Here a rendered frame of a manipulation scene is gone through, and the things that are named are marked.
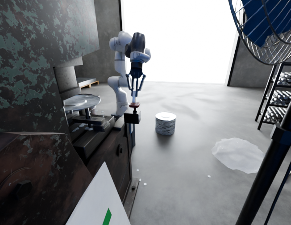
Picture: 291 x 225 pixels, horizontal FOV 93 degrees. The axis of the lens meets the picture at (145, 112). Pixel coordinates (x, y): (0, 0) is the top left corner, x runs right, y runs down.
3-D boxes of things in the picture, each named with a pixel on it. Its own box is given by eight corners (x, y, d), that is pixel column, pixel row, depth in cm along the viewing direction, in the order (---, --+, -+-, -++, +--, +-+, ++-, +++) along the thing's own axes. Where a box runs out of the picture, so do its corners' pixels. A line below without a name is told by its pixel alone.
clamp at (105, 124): (80, 123, 72) (76, 104, 68) (110, 126, 70) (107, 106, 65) (72, 128, 67) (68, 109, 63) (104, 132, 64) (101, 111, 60)
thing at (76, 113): (55, 114, 76) (52, 106, 74) (79, 116, 73) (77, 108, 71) (41, 121, 68) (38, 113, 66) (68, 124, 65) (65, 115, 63)
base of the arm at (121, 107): (124, 106, 165) (123, 95, 160) (137, 110, 157) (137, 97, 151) (111, 113, 148) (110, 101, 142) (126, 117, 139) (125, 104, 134)
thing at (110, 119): (51, 118, 91) (48, 110, 89) (115, 124, 83) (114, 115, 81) (-2, 147, 64) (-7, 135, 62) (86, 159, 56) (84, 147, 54)
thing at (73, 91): (50, 95, 75) (47, 85, 72) (83, 97, 71) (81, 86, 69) (20, 105, 60) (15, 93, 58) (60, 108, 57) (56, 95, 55)
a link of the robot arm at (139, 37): (135, 63, 97) (122, 59, 93) (137, 44, 98) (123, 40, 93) (147, 54, 81) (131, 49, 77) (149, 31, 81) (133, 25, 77)
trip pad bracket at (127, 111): (127, 133, 97) (126, 107, 90) (141, 135, 96) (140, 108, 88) (125, 138, 92) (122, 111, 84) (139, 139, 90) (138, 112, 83)
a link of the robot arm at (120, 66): (116, 62, 138) (134, 62, 137) (116, 87, 143) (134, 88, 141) (112, 60, 127) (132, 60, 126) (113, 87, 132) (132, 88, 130)
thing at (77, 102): (109, 97, 90) (108, 95, 90) (82, 114, 64) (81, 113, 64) (69, 94, 95) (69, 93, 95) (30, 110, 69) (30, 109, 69)
